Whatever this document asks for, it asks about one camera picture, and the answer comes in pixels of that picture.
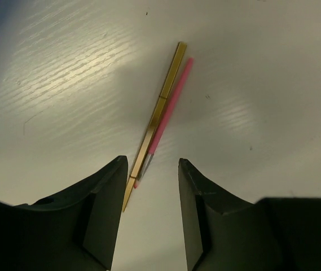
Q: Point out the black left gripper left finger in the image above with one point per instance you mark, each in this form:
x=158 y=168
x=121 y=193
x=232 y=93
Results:
x=76 y=228

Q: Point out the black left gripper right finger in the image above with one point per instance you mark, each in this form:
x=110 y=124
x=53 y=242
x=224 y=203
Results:
x=218 y=227

